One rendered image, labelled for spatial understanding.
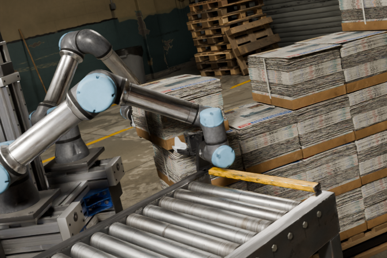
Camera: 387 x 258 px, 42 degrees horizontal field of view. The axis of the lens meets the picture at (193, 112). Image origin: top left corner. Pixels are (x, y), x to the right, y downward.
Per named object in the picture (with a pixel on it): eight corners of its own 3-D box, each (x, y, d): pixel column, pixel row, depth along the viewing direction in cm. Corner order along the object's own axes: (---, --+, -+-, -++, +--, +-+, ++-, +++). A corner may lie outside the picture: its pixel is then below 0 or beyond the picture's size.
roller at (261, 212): (184, 194, 171) (177, 185, 169) (299, 219, 136) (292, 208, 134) (176, 205, 169) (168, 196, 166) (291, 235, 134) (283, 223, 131)
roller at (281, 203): (197, 191, 175) (194, 178, 174) (312, 215, 140) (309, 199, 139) (186, 197, 172) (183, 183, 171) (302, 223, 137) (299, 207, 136)
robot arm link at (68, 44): (40, 129, 221) (81, 23, 239) (21, 129, 230) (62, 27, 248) (60, 140, 229) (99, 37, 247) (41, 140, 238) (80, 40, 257)
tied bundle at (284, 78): (252, 101, 257) (244, 57, 252) (301, 87, 266) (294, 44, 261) (292, 111, 222) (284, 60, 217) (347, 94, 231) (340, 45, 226)
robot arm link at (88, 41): (99, 21, 233) (158, 88, 263) (84, 23, 240) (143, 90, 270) (87, 39, 228) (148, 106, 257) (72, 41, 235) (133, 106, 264)
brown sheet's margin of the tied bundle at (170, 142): (153, 143, 214) (151, 133, 213) (212, 124, 225) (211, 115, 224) (167, 150, 200) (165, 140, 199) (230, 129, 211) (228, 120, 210)
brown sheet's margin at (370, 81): (302, 86, 266) (300, 78, 265) (346, 72, 275) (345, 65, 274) (348, 93, 231) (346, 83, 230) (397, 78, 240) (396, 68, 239)
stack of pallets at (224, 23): (240, 61, 1003) (228, -5, 975) (280, 58, 938) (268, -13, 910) (195, 78, 912) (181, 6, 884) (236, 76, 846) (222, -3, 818)
